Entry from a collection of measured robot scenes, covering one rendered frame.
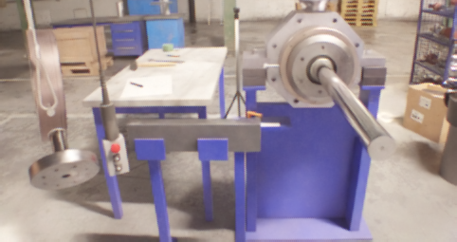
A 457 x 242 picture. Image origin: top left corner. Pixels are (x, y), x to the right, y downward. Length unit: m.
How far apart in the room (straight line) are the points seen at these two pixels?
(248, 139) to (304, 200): 0.83
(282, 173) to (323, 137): 0.34
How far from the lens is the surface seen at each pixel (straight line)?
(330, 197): 2.27
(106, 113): 1.07
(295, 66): 1.57
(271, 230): 2.23
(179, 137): 1.58
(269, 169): 2.10
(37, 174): 1.03
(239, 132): 1.54
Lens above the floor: 1.48
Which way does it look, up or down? 22 degrees down
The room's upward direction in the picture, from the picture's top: 2 degrees counter-clockwise
